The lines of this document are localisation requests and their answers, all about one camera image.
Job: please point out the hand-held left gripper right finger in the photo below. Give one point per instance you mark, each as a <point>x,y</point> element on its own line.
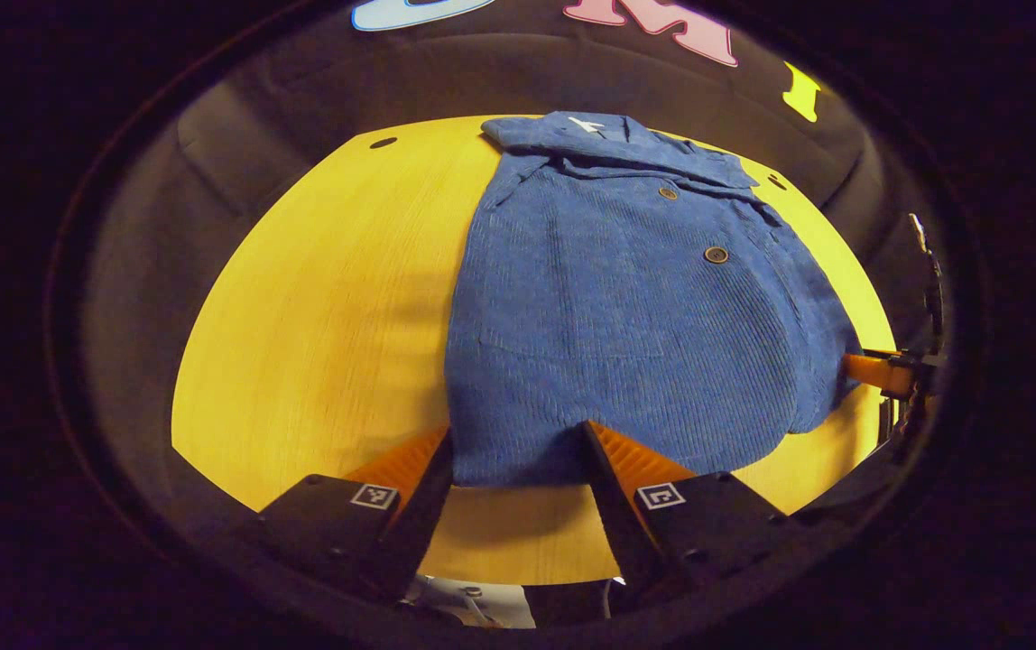
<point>617,524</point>

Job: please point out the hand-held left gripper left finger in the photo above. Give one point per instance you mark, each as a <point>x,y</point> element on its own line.
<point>423,524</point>

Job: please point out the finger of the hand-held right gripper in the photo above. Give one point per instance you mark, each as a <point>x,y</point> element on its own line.
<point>874,372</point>

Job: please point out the pale grey garment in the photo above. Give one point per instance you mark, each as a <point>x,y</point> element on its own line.
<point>482,605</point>

